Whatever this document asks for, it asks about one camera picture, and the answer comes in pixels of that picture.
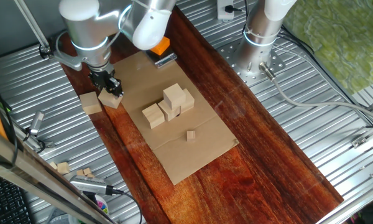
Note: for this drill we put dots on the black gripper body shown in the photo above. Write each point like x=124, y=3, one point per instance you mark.
x=101, y=79

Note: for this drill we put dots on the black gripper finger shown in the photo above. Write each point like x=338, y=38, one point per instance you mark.
x=115, y=83
x=116, y=93

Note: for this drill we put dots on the large wooden cube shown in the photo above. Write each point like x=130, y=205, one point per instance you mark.
x=189, y=101
x=107, y=100
x=153, y=115
x=90, y=103
x=174, y=96
x=169, y=113

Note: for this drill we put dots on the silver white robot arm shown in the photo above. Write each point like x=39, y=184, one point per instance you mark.
x=90, y=28

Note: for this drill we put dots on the orange emergency stop button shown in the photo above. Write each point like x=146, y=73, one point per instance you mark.
x=161, y=48

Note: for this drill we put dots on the small wooden cube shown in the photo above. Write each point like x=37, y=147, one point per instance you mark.
x=90, y=175
x=87, y=171
x=80, y=172

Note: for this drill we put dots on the aluminium stand pole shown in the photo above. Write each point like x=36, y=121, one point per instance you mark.
x=34, y=28

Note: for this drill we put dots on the medium wooden cube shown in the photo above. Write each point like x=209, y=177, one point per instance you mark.
x=53, y=165
x=191, y=136
x=63, y=168

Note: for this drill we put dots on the brown cardboard sheet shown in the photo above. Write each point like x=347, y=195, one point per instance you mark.
x=180, y=155

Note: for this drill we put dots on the white power strip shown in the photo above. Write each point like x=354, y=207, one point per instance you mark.
x=221, y=15

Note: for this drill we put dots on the black power plug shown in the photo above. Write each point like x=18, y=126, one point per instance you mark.
x=231, y=8

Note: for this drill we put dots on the silver robot mounting plate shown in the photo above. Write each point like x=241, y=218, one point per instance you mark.
x=255, y=77

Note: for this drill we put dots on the reddish wood grain board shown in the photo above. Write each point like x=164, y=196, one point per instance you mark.
x=251, y=155

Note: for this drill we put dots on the black keyboard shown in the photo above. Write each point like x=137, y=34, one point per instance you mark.
x=6, y=205

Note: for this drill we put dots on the aluminium profile bar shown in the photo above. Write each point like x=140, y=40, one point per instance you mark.
x=354, y=202
x=370, y=132

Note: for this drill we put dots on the silver camera on stand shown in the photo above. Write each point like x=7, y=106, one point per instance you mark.
x=37, y=121

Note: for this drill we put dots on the metal camera stand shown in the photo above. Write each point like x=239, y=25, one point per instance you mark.
x=48, y=144

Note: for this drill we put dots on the metal frame bar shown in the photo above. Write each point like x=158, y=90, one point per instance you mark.
x=34, y=177

